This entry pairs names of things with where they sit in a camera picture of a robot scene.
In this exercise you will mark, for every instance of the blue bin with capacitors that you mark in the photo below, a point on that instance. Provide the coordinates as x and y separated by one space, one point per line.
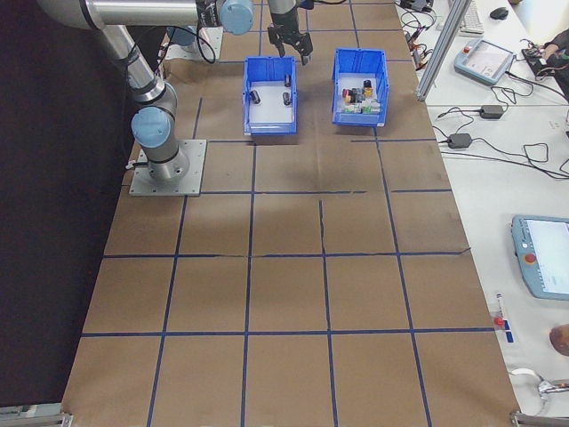
269 129

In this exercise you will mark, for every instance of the blue bin with buttons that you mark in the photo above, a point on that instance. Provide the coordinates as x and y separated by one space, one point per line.
358 119

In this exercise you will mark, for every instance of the red mushroom push button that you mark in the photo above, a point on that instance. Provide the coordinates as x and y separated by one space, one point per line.
347 92

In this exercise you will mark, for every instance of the black-ringed yellow push button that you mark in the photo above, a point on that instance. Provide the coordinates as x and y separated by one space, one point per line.
367 84

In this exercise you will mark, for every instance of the green push button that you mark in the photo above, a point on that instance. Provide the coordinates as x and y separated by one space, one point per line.
366 105

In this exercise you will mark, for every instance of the dark brown cylindrical capacitor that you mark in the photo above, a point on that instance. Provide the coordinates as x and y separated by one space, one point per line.
286 99
287 80
255 97

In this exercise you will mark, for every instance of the white foam pad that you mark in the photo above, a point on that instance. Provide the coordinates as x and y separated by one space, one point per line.
353 83
271 113

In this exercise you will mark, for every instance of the white keyboard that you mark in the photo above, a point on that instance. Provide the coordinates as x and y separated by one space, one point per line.
472 18

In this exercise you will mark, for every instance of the black power adapter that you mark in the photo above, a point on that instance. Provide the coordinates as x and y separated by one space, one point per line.
460 140
492 111

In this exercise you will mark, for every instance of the light blue teach pendant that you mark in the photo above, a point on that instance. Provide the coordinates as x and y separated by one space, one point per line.
486 64
549 258

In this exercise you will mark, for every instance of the black computer mouse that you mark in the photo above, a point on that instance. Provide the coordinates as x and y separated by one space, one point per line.
499 12

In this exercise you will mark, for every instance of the white marker red cap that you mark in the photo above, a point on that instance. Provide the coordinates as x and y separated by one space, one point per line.
499 307

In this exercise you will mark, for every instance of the brown round object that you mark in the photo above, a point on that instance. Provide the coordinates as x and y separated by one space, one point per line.
561 339

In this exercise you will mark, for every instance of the silver metal clamp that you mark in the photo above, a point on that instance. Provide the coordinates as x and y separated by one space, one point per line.
551 386

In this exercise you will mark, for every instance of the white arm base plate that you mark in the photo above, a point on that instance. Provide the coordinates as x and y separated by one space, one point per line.
214 42
191 178

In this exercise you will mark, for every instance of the white push button switch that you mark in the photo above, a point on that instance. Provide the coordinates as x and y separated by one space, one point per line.
352 108

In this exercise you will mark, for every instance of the aluminium profile post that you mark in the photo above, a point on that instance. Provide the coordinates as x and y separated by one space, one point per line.
442 49

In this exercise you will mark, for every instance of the black frame cover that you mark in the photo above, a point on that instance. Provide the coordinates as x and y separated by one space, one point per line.
44 178

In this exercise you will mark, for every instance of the aluminium profile rail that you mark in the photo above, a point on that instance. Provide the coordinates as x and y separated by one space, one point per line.
533 420
35 418

